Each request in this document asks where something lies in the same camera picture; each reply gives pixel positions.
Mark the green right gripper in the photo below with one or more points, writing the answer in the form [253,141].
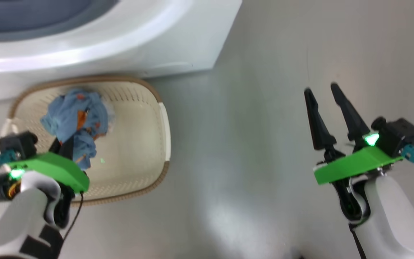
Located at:
[358,165]

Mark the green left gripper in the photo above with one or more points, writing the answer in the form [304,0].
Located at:
[52,167]

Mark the blue garment orange print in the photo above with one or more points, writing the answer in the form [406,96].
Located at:
[74,115]

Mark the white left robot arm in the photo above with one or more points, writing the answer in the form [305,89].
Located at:
[23,216]

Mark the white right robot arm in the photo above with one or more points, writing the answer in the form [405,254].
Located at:
[390,216]

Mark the cream basket brown rim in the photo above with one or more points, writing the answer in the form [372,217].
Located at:
[138,136]

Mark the white front-load washing machine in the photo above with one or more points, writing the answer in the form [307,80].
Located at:
[138,39]

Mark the grey rubber door gasket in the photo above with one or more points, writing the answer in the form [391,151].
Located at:
[31,18]

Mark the teal left camera connector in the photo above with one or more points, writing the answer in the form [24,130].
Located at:
[4,158]

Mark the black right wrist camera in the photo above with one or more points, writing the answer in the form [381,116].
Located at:
[399,135]

